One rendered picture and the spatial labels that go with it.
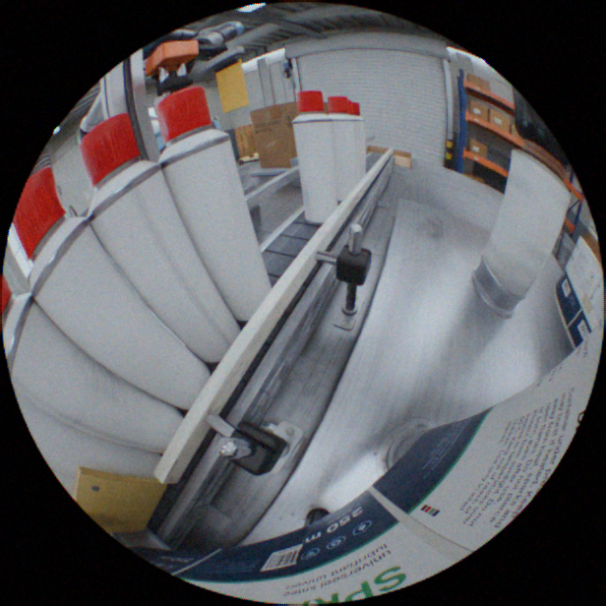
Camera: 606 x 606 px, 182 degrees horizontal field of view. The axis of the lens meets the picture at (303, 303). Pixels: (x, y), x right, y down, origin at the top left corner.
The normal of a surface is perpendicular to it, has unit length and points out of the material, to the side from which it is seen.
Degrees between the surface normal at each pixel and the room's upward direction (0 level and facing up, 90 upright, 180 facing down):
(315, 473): 0
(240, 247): 90
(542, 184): 90
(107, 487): 90
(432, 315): 0
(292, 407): 0
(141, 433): 90
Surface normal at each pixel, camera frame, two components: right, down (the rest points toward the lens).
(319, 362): -0.11, -0.62
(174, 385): 0.78, 0.43
